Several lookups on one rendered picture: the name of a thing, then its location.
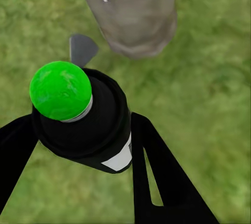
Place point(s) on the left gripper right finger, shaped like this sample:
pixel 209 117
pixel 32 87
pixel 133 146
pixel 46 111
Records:
pixel 182 202

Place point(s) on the tree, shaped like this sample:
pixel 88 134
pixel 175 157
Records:
pixel 136 28

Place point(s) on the pesticide atomizer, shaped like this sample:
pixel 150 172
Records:
pixel 81 114

